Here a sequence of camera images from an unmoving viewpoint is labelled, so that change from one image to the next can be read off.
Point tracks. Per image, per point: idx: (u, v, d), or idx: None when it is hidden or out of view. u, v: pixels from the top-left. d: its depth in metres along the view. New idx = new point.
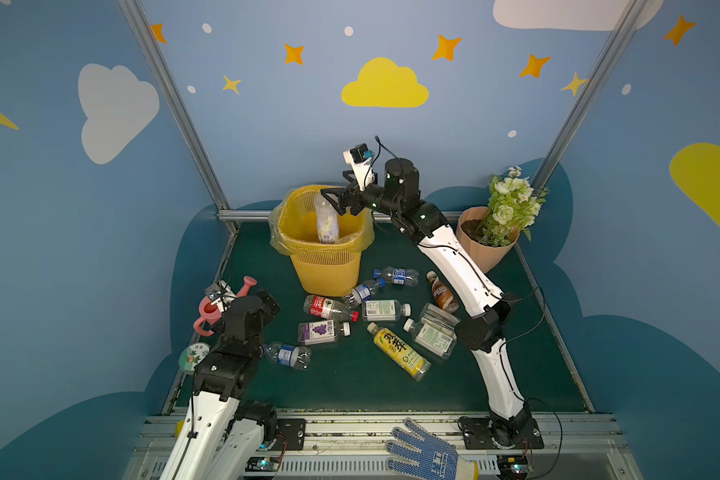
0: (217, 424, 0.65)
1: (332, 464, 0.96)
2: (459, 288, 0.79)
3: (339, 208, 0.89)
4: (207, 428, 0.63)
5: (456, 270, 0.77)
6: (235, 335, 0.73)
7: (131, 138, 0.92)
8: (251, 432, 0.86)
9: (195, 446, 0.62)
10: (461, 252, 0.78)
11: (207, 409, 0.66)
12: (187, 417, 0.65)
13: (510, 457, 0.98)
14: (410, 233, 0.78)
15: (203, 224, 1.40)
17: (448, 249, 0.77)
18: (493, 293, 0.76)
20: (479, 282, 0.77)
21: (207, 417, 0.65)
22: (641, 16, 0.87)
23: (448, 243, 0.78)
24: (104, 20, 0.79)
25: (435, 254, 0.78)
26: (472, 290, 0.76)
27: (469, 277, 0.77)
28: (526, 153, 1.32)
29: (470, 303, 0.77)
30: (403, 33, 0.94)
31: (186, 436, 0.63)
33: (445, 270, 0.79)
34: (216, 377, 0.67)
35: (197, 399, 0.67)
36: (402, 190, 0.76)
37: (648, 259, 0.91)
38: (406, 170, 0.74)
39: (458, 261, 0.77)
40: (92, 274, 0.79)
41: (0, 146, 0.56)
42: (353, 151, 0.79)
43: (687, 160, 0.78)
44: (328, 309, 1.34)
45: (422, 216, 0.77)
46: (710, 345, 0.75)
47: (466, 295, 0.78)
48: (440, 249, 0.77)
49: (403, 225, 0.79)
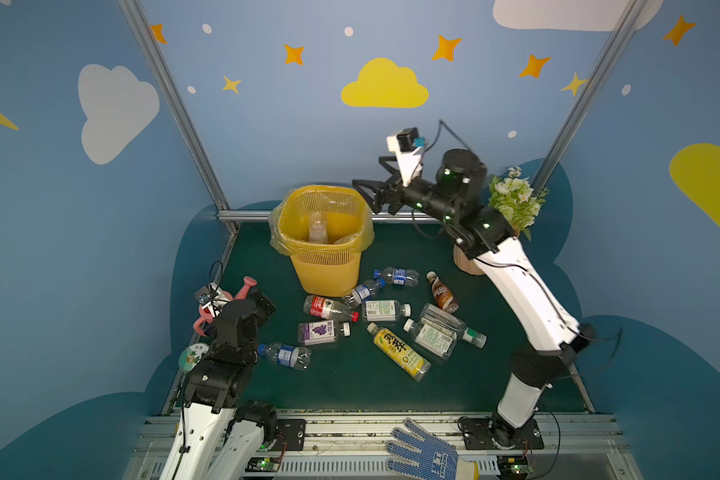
0: (208, 437, 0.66)
1: (332, 464, 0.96)
2: (526, 318, 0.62)
3: (373, 207, 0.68)
4: (199, 443, 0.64)
5: (528, 297, 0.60)
6: (228, 342, 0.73)
7: (131, 138, 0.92)
8: (250, 434, 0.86)
9: (188, 460, 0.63)
10: (532, 272, 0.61)
11: (198, 422, 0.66)
12: (179, 431, 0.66)
13: (510, 457, 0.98)
14: (469, 245, 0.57)
15: (203, 224, 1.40)
17: (517, 268, 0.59)
18: (569, 326, 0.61)
20: (554, 312, 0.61)
21: (198, 431, 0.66)
22: (641, 16, 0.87)
23: (517, 261, 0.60)
24: (104, 21, 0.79)
25: (500, 274, 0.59)
26: (546, 322, 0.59)
27: (543, 305, 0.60)
28: (526, 153, 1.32)
29: (541, 340, 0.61)
30: (403, 33, 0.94)
31: (179, 450, 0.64)
33: (512, 294, 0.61)
34: (208, 387, 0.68)
35: (189, 410, 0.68)
36: (463, 191, 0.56)
37: (648, 259, 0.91)
38: (472, 167, 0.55)
39: (530, 284, 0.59)
40: (92, 275, 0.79)
41: (1, 147, 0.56)
42: (399, 135, 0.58)
43: (687, 160, 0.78)
44: (328, 309, 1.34)
45: (487, 224, 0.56)
46: (710, 345, 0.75)
47: (535, 328, 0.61)
48: (507, 269, 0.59)
49: (461, 235, 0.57)
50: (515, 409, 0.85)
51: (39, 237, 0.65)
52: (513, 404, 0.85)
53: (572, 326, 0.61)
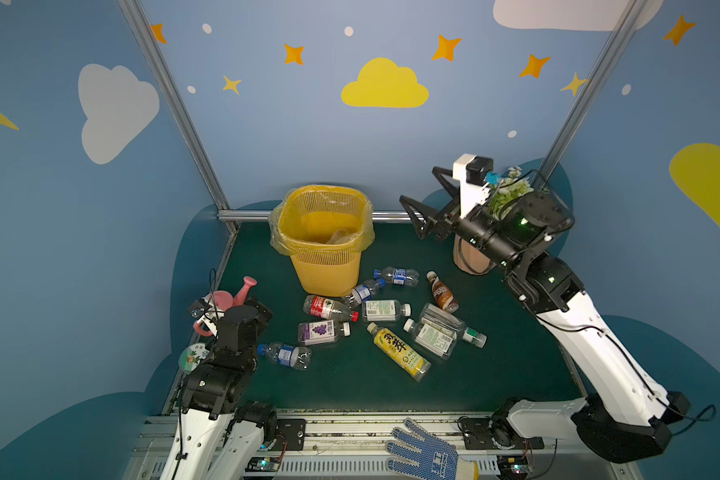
0: (207, 443, 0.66)
1: (332, 464, 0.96)
2: (606, 385, 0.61)
3: (422, 233, 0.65)
4: (197, 450, 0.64)
5: (613, 367, 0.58)
6: (228, 345, 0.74)
7: (132, 138, 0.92)
8: (250, 435, 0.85)
9: (186, 467, 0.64)
10: (610, 335, 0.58)
11: (195, 428, 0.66)
12: (176, 437, 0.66)
13: (510, 457, 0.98)
14: (529, 300, 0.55)
15: (203, 224, 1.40)
17: (594, 332, 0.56)
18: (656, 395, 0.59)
20: (640, 381, 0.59)
21: (196, 438, 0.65)
22: (641, 16, 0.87)
23: (590, 321, 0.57)
24: (104, 20, 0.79)
25: (575, 338, 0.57)
26: (632, 393, 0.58)
27: (627, 374, 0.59)
28: (526, 153, 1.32)
29: (627, 410, 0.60)
30: (403, 33, 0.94)
31: (176, 456, 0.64)
33: (592, 362, 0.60)
34: (205, 392, 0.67)
35: (187, 416, 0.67)
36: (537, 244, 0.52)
37: (648, 259, 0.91)
38: (554, 221, 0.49)
39: (613, 352, 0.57)
40: (92, 275, 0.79)
41: (1, 146, 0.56)
42: (470, 168, 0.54)
43: (687, 160, 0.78)
44: (328, 309, 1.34)
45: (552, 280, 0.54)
46: (709, 345, 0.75)
47: (619, 398, 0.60)
48: (583, 334, 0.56)
49: (522, 288, 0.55)
50: (533, 428, 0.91)
51: (39, 237, 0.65)
52: (535, 426, 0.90)
53: (660, 396, 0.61)
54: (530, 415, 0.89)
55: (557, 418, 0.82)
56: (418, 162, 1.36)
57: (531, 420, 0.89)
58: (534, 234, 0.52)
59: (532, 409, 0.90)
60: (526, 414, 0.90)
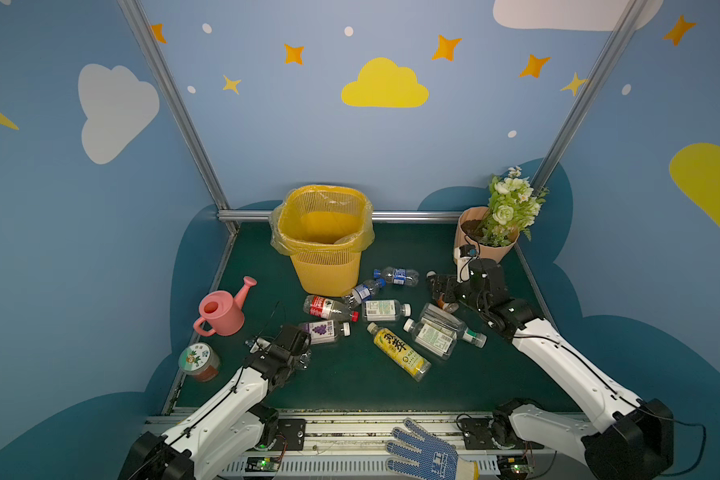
0: (252, 391, 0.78)
1: (332, 464, 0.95)
2: (577, 393, 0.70)
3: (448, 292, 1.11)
4: (244, 392, 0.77)
5: (569, 369, 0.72)
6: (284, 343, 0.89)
7: (132, 138, 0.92)
8: (252, 424, 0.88)
9: (231, 399, 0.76)
10: (565, 345, 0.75)
11: (249, 378, 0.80)
12: (233, 379, 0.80)
13: (510, 457, 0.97)
14: (500, 327, 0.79)
15: (203, 224, 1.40)
17: (548, 342, 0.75)
18: (623, 399, 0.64)
20: (599, 382, 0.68)
21: (247, 384, 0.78)
22: (641, 16, 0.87)
23: (548, 336, 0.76)
24: (104, 20, 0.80)
25: (533, 347, 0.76)
26: (591, 391, 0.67)
27: (585, 376, 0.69)
28: (527, 153, 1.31)
29: (596, 413, 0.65)
30: (403, 33, 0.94)
31: (228, 388, 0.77)
33: (557, 370, 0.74)
34: (260, 364, 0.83)
35: (246, 369, 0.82)
36: (487, 284, 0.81)
37: (649, 259, 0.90)
38: (487, 265, 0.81)
39: (566, 357, 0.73)
40: (93, 275, 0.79)
41: None
42: (462, 248, 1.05)
43: (686, 160, 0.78)
44: (328, 309, 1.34)
45: (511, 309, 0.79)
46: (710, 345, 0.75)
47: (588, 401, 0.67)
48: (537, 342, 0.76)
49: (492, 319, 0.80)
50: (535, 436, 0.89)
51: (37, 236, 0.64)
52: (537, 433, 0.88)
53: (629, 398, 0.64)
54: (535, 421, 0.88)
55: (563, 435, 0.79)
56: (418, 162, 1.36)
57: (536, 427, 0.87)
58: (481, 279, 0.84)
59: (542, 417, 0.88)
60: (532, 418, 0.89)
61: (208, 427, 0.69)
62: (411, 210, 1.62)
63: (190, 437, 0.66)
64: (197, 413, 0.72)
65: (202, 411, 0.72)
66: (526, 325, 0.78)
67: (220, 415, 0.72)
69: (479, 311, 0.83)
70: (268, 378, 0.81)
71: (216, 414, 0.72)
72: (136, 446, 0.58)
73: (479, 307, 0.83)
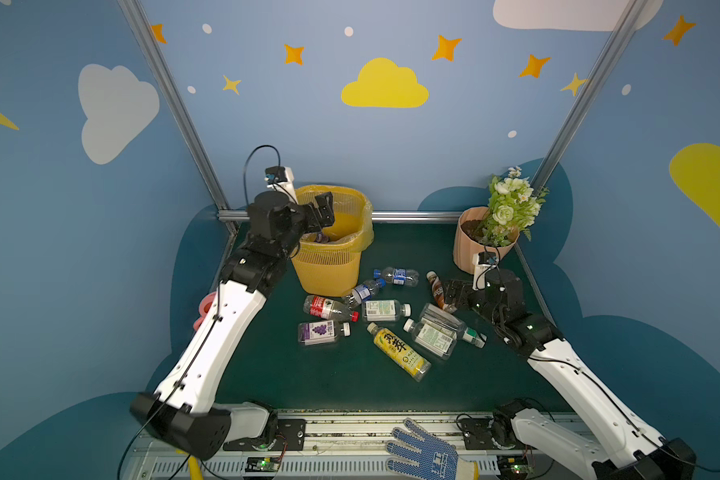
0: (241, 311, 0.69)
1: (332, 464, 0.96)
2: (595, 424, 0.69)
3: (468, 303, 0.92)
4: (232, 315, 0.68)
5: (589, 398, 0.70)
6: (261, 233, 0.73)
7: (132, 137, 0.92)
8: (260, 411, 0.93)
9: (220, 327, 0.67)
10: (585, 371, 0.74)
11: (232, 297, 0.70)
12: (216, 303, 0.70)
13: (510, 457, 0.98)
14: (516, 344, 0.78)
15: (203, 224, 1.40)
17: (568, 367, 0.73)
18: (646, 436, 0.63)
20: (621, 416, 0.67)
21: (232, 306, 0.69)
22: (641, 16, 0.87)
23: (567, 360, 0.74)
24: (103, 19, 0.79)
25: (551, 369, 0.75)
26: (612, 426, 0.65)
27: (606, 408, 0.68)
28: (527, 153, 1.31)
29: (615, 447, 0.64)
30: (402, 33, 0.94)
31: (212, 318, 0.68)
33: (574, 396, 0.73)
34: (244, 269, 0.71)
35: (225, 286, 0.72)
36: (504, 298, 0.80)
37: (650, 259, 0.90)
38: (505, 278, 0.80)
39: (586, 383, 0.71)
40: (93, 275, 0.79)
41: (0, 146, 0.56)
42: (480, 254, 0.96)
43: (687, 161, 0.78)
44: (328, 309, 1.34)
45: (529, 327, 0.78)
46: (710, 345, 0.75)
47: (606, 434, 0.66)
48: (557, 365, 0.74)
49: (508, 335, 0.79)
50: (537, 442, 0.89)
51: (38, 237, 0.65)
52: (538, 440, 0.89)
53: (652, 436, 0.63)
54: (540, 431, 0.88)
55: (569, 453, 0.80)
56: (417, 162, 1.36)
57: (541, 436, 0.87)
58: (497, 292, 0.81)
59: (546, 427, 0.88)
60: (534, 425, 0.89)
61: (202, 371, 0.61)
62: (411, 211, 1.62)
63: (185, 389, 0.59)
64: (186, 357, 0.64)
65: (190, 353, 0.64)
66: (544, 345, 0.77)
67: (211, 351, 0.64)
69: (494, 325, 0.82)
70: (258, 282, 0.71)
71: (207, 352, 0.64)
72: (137, 403, 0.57)
73: (494, 322, 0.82)
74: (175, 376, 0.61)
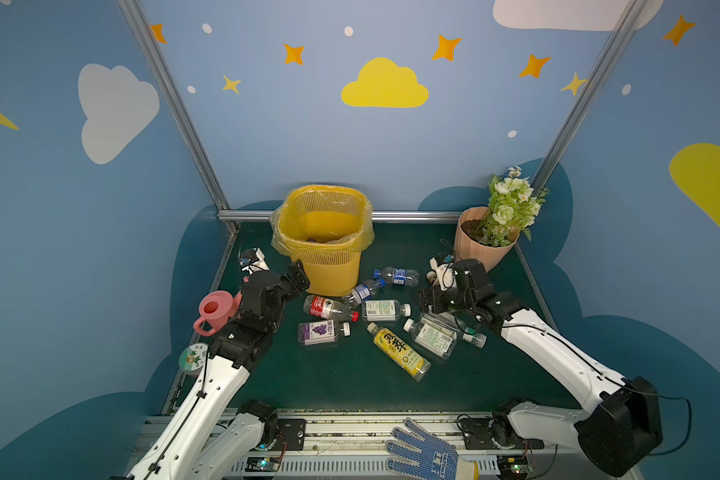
0: (225, 389, 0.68)
1: (332, 464, 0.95)
2: (566, 379, 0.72)
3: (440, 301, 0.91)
4: (215, 392, 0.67)
5: (556, 354, 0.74)
6: (251, 309, 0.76)
7: (132, 137, 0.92)
8: (252, 425, 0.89)
9: (202, 406, 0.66)
10: (550, 333, 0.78)
11: (218, 373, 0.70)
12: (200, 378, 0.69)
13: (510, 457, 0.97)
14: (488, 320, 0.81)
15: (203, 224, 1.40)
17: (536, 331, 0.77)
18: (609, 378, 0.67)
20: (585, 365, 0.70)
21: (216, 382, 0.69)
22: (641, 16, 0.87)
23: (534, 325, 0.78)
24: (103, 19, 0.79)
25: (520, 337, 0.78)
26: (578, 374, 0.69)
27: (572, 360, 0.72)
28: (527, 153, 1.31)
29: (584, 396, 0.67)
30: (401, 34, 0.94)
31: (195, 395, 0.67)
33: (545, 357, 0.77)
34: (231, 345, 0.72)
35: (212, 361, 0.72)
36: (470, 281, 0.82)
37: (650, 260, 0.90)
38: (468, 262, 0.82)
39: (553, 343, 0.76)
40: (92, 275, 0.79)
41: None
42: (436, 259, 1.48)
43: (687, 161, 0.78)
44: (328, 309, 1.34)
45: (498, 302, 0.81)
46: (709, 345, 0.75)
47: (576, 385, 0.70)
48: (524, 331, 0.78)
49: (480, 313, 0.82)
50: (532, 429, 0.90)
51: (38, 238, 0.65)
52: (533, 428, 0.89)
53: (614, 378, 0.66)
54: (531, 415, 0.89)
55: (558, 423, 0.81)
56: (418, 162, 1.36)
57: (533, 422, 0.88)
58: (462, 279, 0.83)
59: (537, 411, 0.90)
60: (528, 413, 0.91)
61: (179, 453, 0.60)
62: (411, 210, 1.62)
63: (160, 473, 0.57)
64: (164, 436, 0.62)
65: (169, 432, 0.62)
66: (512, 314, 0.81)
67: (191, 431, 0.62)
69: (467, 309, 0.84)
70: (245, 357, 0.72)
71: (186, 432, 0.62)
72: None
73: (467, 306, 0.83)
74: (151, 458, 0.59)
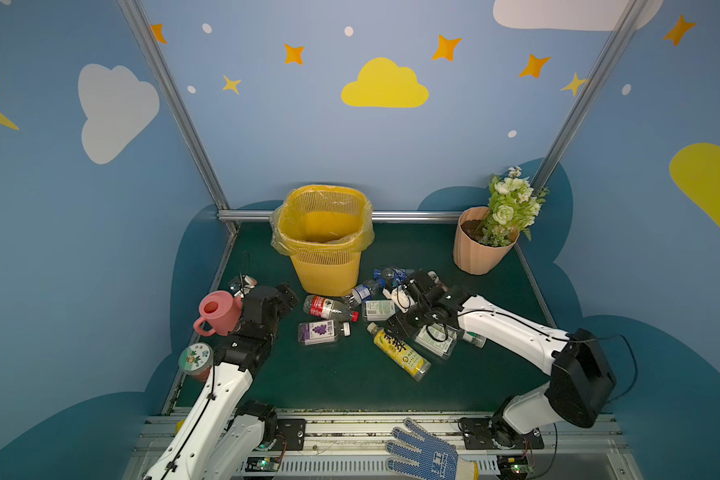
0: (234, 390, 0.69)
1: (332, 464, 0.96)
2: (523, 350, 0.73)
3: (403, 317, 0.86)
4: (225, 394, 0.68)
5: (508, 330, 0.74)
6: (253, 319, 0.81)
7: (132, 137, 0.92)
8: (252, 425, 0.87)
9: (213, 407, 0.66)
10: (500, 311, 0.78)
11: (226, 376, 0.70)
12: (208, 382, 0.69)
13: (510, 457, 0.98)
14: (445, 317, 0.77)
15: (203, 224, 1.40)
17: (486, 313, 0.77)
18: (555, 337, 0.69)
20: (534, 331, 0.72)
21: (225, 384, 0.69)
22: (641, 16, 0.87)
23: (483, 307, 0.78)
24: (103, 19, 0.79)
25: (473, 323, 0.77)
26: (530, 342, 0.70)
27: (521, 330, 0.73)
28: (527, 153, 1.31)
29: (541, 360, 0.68)
30: (401, 34, 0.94)
31: (205, 397, 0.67)
33: (500, 336, 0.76)
34: (234, 352, 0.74)
35: (218, 368, 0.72)
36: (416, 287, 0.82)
37: (650, 260, 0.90)
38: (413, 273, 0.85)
39: (504, 321, 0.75)
40: (92, 275, 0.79)
41: (0, 146, 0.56)
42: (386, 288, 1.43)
43: (687, 161, 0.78)
44: (328, 309, 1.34)
45: (448, 297, 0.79)
46: (709, 345, 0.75)
47: (531, 353, 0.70)
48: (475, 315, 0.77)
49: (436, 311, 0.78)
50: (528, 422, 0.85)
51: (38, 238, 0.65)
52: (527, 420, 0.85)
53: (559, 336, 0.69)
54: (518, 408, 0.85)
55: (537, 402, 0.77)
56: (418, 162, 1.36)
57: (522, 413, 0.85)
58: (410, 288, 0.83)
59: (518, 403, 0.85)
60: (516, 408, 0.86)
61: (194, 450, 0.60)
62: (411, 210, 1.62)
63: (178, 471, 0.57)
64: (177, 438, 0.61)
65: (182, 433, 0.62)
66: (464, 305, 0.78)
67: (203, 431, 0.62)
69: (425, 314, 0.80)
70: (249, 363, 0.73)
71: (199, 432, 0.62)
72: None
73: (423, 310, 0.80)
74: (165, 460, 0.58)
